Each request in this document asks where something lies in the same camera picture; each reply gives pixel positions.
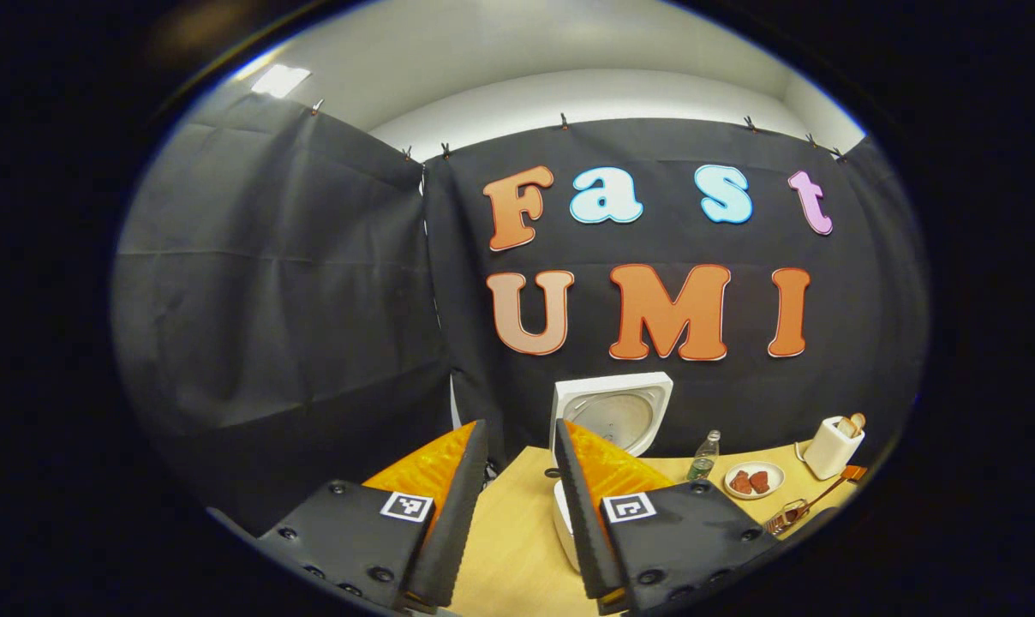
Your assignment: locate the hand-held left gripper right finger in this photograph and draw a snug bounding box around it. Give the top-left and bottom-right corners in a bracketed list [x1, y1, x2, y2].
[553, 418, 782, 616]

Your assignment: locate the ceiling light panel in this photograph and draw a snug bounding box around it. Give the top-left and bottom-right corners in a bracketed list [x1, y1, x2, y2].
[251, 64, 312, 99]

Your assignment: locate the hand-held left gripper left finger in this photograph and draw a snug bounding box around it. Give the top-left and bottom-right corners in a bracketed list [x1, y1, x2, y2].
[254, 418, 491, 614]

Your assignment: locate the wooden spoon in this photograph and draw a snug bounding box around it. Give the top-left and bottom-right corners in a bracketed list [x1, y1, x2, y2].
[783, 476, 853, 525]

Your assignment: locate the white round plate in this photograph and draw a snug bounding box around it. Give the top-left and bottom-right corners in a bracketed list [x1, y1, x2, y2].
[723, 461, 785, 500]

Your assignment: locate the clear plastic bottle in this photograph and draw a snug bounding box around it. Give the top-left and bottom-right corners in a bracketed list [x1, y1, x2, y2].
[687, 429, 722, 482]

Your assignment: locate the black backdrop cloth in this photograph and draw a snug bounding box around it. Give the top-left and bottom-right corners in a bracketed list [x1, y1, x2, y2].
[111, 90, 930, 549]

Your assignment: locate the white toaster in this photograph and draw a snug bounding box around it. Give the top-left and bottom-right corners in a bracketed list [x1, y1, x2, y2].
[795, 415, 866, 481]

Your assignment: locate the white rice cooker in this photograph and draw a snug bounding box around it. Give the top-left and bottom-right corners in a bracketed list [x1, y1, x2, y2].
[550, 371, 674, 573]

